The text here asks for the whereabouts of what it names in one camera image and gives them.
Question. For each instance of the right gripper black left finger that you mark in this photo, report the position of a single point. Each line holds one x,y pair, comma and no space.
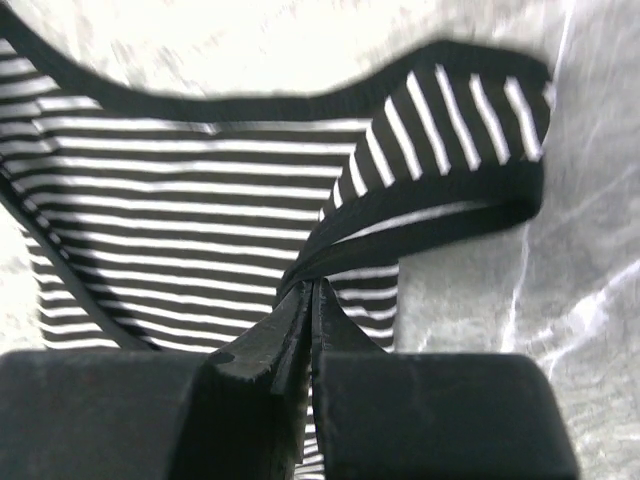
237,413

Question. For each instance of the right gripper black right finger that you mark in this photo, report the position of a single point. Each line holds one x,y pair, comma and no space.
382,415

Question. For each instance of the striped tank tops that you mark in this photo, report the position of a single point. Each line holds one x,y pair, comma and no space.
158,224

